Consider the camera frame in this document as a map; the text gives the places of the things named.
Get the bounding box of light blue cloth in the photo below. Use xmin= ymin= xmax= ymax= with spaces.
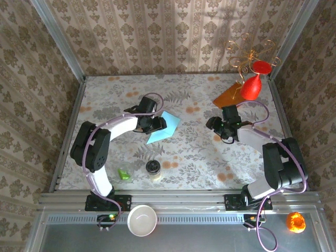
xmin=145 ymin=110 xmax=182 ymax=145

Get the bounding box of orange wooden board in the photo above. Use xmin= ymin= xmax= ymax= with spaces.
xmin=213 ymin=83 xmax=249 ymax=108

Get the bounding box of small jar with black lid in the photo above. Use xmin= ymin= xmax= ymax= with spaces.
xmin=145 ymin=159 xmax=162 ymax=182

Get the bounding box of clear glass cup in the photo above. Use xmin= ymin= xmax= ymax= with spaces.
xmin=117 ymin=161 xmax=136 ymax=183

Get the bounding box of red wine glass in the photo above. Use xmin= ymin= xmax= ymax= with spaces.
xmin=240 ymin=59 xmax=272 ymax=102

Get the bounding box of green object in cup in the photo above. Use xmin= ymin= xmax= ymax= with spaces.
xmin=117 ymin=169 xmax=132 ymax=181

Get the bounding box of white bowl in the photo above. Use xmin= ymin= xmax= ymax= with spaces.
xmin=127 ymin=204 xmax=158 ymax=237

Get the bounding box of orange hollow fruit shell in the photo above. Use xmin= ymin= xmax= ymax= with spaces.
xmin=285 ymin=211 xmax=307 ymax=234

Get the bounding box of aluminium table edge rail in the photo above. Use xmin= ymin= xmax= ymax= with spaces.
xmin=48 ymin=78 xmax=87 ymax=194
xmin=266 ymin=77 xmax=310 ymax=191

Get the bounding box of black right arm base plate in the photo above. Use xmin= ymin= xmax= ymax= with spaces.
xmin=224 ymin=193 xmax=273 ymax=211

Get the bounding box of wide aluminium extrusion rail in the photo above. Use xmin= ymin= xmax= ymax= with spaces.
xmin=38 ymin=191 xmax=322 ymax=211

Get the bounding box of gold wire glass stand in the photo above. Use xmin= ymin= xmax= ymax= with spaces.
xmin=223 ymin=33 xmax=282 ymax=100

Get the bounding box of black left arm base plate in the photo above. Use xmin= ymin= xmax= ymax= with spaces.
xmin=84 ymin=194 xmax=132 ymax=212

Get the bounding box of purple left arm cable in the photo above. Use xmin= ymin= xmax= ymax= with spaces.
xmin=82 ymin=92 xmax=165 ymax=233

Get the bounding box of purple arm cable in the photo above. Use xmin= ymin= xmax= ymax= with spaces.
xmin=235 ymin=100 xmax=308 ymax=250
xmin=82 ymin=92 xmax=165 ymax=233

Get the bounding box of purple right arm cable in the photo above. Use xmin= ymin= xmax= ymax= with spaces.
xmin=235 ymin=100 xmax=308 ymax=250

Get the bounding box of slotted grey cable duct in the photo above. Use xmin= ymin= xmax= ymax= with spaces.
xmin=46 ymin=213 xmax=263 ymax=224

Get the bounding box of aluminium frame post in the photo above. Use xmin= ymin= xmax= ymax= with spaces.
xmin=30 ymin=0 xmax=86 ymax=82
xmin=269 ymin=0 xmax=320 ymax=79

